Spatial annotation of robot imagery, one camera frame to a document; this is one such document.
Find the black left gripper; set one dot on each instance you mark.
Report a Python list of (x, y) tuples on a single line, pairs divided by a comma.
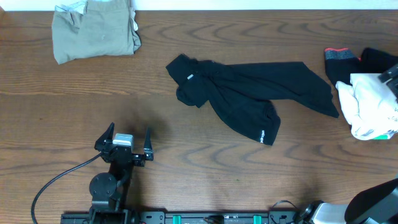
[(123, 154)]

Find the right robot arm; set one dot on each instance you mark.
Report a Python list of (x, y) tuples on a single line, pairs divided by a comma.
[(375, 205)]

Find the folded khaki pants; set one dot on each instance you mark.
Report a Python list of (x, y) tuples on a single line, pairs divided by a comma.
[(91, 28)]

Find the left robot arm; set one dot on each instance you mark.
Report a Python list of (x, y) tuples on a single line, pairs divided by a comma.
[(109, 189)]

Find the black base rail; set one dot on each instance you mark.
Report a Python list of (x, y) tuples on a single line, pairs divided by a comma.
[(178, 218)]

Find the white printed t-shirt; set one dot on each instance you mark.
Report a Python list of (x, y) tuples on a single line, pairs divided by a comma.
[(369, 107)]

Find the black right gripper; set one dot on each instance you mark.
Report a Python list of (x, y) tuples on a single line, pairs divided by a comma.
[(389, 74)]

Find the black polo shirt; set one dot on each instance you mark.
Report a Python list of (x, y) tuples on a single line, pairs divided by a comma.
[(242, 94)]

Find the black garment with red trim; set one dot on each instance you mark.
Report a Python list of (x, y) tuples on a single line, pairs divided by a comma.
[(341, 63)]

